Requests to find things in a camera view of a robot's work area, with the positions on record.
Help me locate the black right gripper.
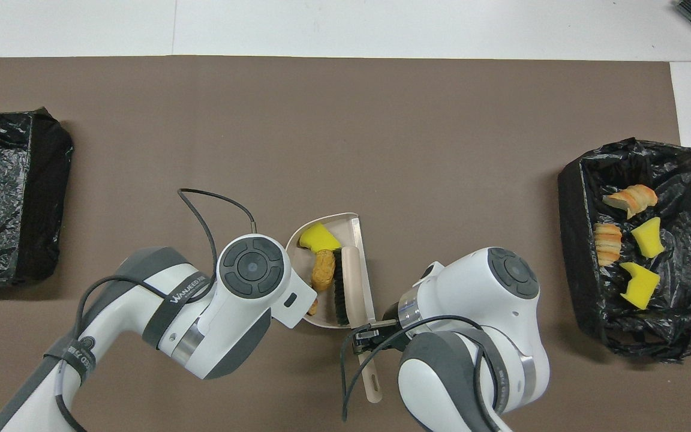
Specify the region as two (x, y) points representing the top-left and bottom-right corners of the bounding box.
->
(354, 300), (412, 355)

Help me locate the beige brush with black bristles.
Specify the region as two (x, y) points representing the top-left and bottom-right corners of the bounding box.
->
(332, 245), (383, 404)

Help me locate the brown oblong bread roll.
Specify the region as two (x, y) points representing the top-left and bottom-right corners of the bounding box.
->
(311, 250), (336, 292)

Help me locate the beige plastic dustpan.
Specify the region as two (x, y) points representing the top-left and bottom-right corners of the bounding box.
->
(286, 212), (377, 329)

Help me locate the yellow sponge piece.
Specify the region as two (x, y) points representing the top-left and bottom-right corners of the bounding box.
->
(620, 262), (662, 311)
(630, 217), (665, 259)
(299, 223), (342, 253)

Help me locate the tan puff pastry piece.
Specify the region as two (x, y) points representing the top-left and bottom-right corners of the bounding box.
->
(594, 224), (623, 267)

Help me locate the open black bag-lined bin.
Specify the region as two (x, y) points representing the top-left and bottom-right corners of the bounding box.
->
(558, 137), (691, 362)

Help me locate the black bag-wrapped bin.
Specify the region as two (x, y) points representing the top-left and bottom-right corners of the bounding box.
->
(0, 107), (74, 287)

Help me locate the brown table mat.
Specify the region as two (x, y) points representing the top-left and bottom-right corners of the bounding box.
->
(0, 56), (691, 432)

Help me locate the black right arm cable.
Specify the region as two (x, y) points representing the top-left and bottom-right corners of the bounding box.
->
(341, 315), (490, 422)

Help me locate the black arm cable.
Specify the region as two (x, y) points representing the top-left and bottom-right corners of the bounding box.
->
(58, 188), (256, 432)
(341, 315), (490, 422)

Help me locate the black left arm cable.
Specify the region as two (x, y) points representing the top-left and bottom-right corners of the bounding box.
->
(58, 188), (256, 432)

